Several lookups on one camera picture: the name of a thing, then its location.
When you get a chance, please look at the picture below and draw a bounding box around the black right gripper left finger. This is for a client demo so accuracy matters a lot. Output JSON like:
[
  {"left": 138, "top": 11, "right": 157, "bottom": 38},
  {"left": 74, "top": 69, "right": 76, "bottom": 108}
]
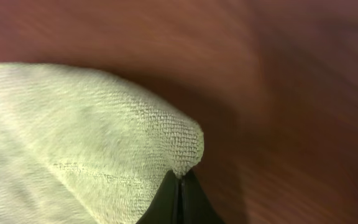
[{"left": 136, "top": 170, "right": 180, "bottom": 224}]

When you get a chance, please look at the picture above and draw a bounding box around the light green cloth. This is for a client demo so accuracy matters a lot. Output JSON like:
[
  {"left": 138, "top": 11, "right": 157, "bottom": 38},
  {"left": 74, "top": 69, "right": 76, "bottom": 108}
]
[{"left": 0, "top": 63, "right": 204, "bottom": 223}]

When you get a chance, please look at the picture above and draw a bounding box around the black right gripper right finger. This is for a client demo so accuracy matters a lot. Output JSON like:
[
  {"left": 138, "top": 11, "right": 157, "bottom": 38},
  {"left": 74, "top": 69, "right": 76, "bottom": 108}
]
[{"left": 180, "top": 170, "right": 224, "bottom": 224}]

